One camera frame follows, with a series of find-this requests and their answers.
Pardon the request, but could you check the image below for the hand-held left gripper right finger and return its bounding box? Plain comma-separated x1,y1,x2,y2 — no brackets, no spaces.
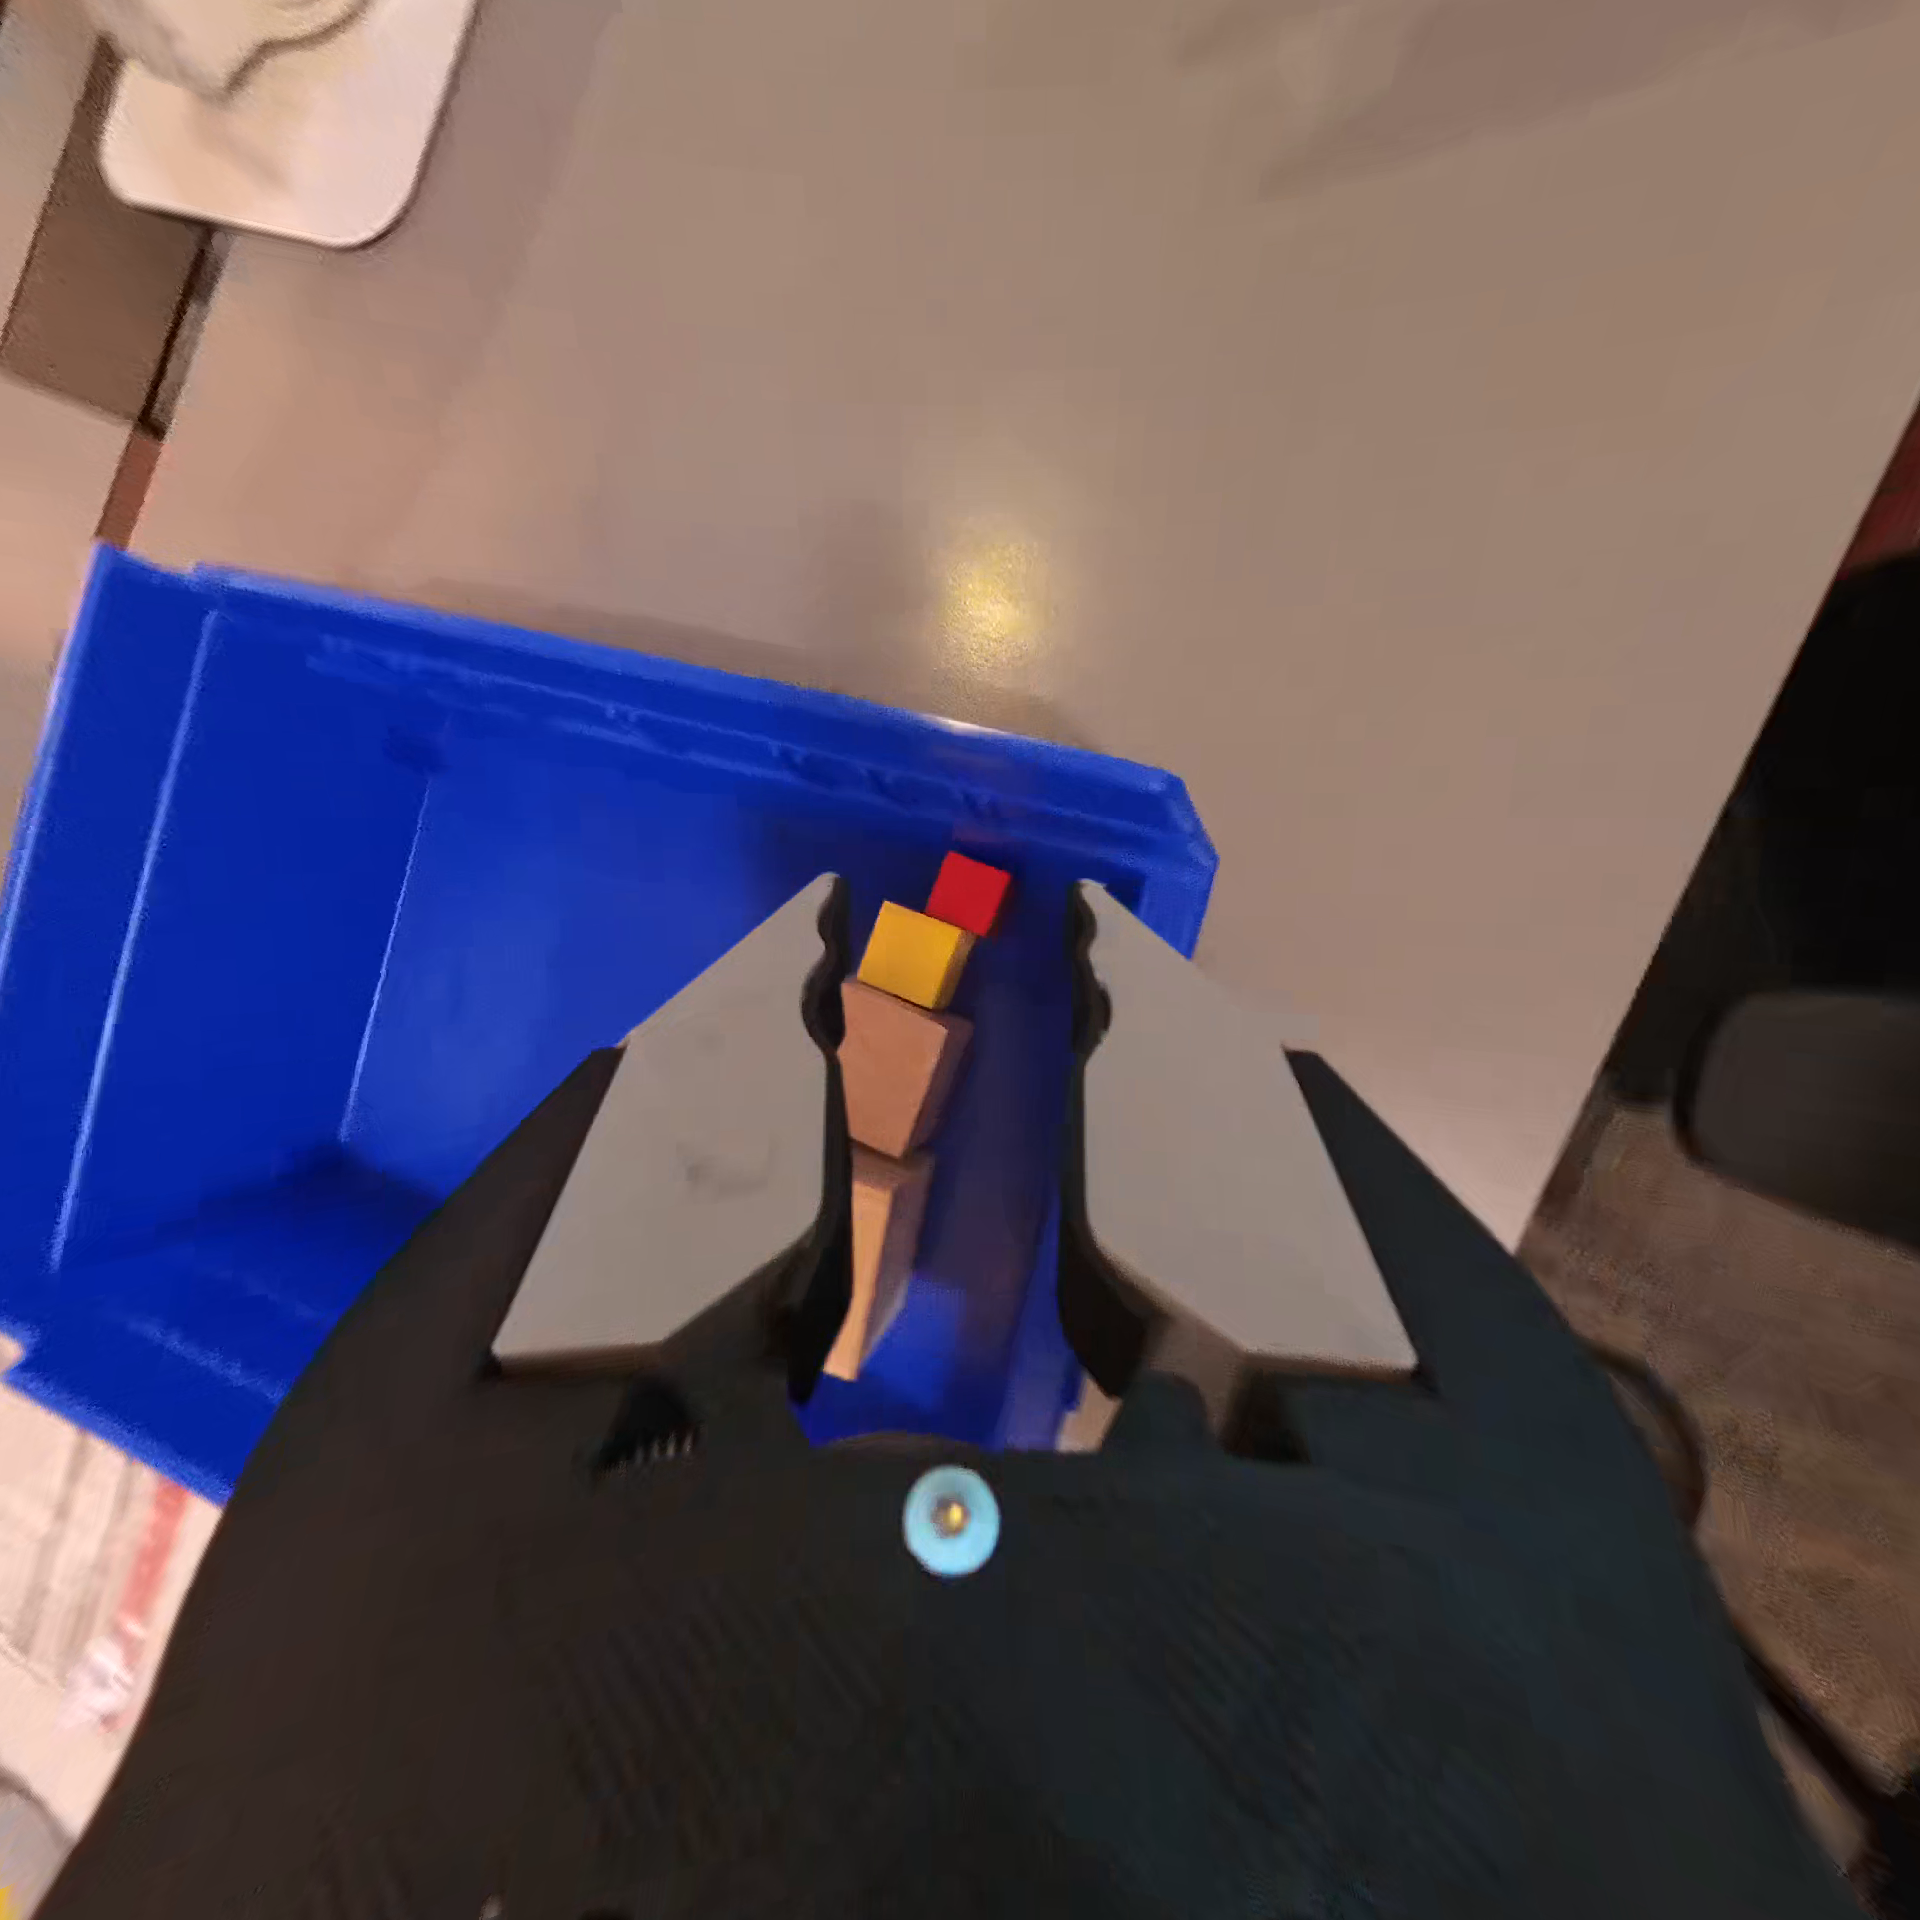
1057,879,1421,1404

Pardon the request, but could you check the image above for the large wooden cube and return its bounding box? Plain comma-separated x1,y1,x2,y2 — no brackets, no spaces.
822,1145,939,1385

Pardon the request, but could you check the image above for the white document stand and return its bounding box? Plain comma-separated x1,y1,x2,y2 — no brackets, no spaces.
95,0,480,249

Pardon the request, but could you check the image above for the white printed paper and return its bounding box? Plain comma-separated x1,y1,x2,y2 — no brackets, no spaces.
0,1350,200,1746

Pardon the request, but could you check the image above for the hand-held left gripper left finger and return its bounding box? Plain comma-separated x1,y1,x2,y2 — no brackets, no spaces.
487,871,851,1390

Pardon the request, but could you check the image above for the dark desk cable flap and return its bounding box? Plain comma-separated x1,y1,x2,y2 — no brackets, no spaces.
0,194,211,429

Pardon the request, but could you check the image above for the medium wooden cube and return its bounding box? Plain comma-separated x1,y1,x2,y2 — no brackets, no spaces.
835,978,973,1160

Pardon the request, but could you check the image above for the small red cube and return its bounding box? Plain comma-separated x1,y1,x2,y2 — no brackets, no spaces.
923,852,1014,936

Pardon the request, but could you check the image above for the blue plastic bin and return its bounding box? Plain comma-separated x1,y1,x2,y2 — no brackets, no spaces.
0,542,1219,1502

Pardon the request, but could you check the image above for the grey desk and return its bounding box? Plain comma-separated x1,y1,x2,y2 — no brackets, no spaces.
0,0,1920,1253

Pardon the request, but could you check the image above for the black office chair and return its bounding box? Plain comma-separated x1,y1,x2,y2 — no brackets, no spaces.
1589,553,1920,1219

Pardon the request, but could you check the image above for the yellow cube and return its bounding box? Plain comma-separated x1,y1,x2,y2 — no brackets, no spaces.
857,900,977,1009

